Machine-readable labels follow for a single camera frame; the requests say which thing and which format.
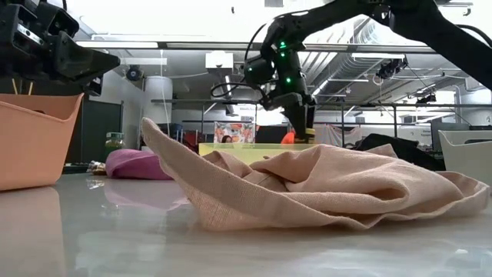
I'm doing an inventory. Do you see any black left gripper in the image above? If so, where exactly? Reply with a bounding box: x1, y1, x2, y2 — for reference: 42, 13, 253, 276
0, 0, 121, 97

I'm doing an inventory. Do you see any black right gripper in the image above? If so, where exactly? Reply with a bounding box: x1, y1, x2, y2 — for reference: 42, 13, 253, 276
261, 91, 318, 141

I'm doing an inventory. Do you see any green-lid spice jar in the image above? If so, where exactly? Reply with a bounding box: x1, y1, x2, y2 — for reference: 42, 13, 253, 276
104, 132, 126, 159

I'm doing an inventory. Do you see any long ceiling light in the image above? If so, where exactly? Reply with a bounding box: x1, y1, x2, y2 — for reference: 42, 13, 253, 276
75, 39, 160, 49

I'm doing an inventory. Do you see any round black ceiling device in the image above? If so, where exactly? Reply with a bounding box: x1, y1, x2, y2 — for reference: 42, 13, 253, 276
125, 65, 145, 82

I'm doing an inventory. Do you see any beige cloth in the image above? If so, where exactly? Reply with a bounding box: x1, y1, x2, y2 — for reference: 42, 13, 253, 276
140, 117, 491, 232

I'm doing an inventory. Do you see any colourful fruit poster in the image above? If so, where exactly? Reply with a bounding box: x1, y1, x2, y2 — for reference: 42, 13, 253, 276
213, 121, 255, 145

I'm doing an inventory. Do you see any white round column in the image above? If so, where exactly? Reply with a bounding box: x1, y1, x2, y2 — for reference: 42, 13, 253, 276
144, 75, 174, 124

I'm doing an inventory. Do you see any yellow plastic tray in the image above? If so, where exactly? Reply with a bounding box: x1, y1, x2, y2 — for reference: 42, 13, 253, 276
198, 142, 320, 165

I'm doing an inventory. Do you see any orange plastic basket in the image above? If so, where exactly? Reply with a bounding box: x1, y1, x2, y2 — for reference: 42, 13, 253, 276
0, 92, 85, 192

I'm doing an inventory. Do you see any small spice packet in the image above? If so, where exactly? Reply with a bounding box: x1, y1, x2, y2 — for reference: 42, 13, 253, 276
87, 160, 108, 176

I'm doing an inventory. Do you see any pink bowl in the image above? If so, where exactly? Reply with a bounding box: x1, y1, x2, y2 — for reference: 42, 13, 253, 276
105, 149, 174, 181

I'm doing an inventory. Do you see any black hanging ceiling equipment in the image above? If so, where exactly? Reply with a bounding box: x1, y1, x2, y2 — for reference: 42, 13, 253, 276
375, 57, 408, 80

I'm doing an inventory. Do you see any black cloth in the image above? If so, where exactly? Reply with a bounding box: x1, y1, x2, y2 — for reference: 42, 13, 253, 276
353, 133, 447, 172

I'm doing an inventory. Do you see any white ceiling box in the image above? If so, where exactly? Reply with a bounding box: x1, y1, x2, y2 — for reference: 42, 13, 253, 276
204, 51, 234, 71

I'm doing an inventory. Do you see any white plastic bin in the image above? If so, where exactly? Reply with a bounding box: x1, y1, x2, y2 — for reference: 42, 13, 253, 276
437, 129, 492, 185

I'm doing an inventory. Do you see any grey metal rail frame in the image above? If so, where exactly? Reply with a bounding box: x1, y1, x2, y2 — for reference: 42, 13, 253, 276
151, 98, 492, 149

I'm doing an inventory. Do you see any dark green wall panel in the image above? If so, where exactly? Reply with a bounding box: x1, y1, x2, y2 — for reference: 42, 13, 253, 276
65, 95, 125, 165

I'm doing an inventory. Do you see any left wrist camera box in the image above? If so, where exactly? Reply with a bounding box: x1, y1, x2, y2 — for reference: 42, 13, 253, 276
10, 15, 45, 49

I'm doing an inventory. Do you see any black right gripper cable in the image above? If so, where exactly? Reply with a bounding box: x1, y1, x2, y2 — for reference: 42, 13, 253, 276
210, 81, 267, 99

